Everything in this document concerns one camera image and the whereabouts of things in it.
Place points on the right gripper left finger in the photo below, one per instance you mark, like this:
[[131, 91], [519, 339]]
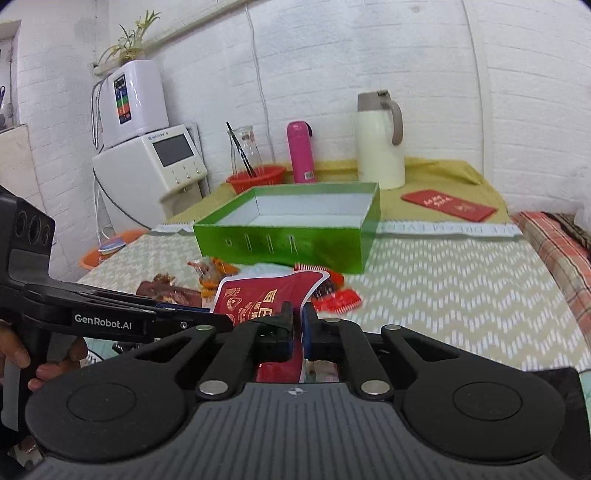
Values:
[[267, 339]]

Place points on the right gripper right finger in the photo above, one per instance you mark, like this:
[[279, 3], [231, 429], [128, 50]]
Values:
[[343, 343]]

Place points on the red snack pouch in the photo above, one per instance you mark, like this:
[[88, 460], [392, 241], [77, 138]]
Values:
[[248, 298]]

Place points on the person's left hand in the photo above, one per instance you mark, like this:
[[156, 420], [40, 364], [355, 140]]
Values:
[[13, 351]]

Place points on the small red snack packet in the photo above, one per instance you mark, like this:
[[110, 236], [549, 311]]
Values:
[[338, 302]]

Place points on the orange plastic stool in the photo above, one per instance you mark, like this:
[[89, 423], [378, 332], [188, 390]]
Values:
[[109, 248]]

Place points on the clear orange nut packet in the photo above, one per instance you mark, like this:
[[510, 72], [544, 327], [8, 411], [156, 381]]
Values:
[[211, 271]]

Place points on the green cardboard box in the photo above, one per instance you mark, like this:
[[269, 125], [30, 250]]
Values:
[[330, 225]]

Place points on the brown meat snack packet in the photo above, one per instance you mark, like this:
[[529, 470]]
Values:
[[162, 289]]

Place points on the red plastic basket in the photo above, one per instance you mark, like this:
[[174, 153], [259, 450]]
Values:
[[266, 175]]

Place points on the black straw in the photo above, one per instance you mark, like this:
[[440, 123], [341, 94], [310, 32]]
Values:
[[245, 160]]

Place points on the chevron patterned table mat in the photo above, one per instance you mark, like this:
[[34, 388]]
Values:
[[493, 298]]

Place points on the white countertop water dispenser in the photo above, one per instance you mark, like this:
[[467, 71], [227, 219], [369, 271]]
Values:
[[145, 181]]

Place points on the cream thermos jug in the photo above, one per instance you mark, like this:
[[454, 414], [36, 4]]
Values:
[[379, 134]]

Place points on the red envelope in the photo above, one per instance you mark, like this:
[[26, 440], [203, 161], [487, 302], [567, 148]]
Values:
[[450, 205]]

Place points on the clear glass carafe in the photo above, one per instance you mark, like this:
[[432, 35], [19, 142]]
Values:
[[246, 138]]

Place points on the pink thermos bottle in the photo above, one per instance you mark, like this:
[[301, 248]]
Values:
[[299, 135]]

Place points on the plaid red cushion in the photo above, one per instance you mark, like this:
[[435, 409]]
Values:
[[564, 248]]

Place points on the potted green plant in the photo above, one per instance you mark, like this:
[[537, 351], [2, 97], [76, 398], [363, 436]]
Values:
[[130, 45]]

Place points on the white wall water purifier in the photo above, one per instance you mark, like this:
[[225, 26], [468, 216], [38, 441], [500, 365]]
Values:
[[132, 103]]

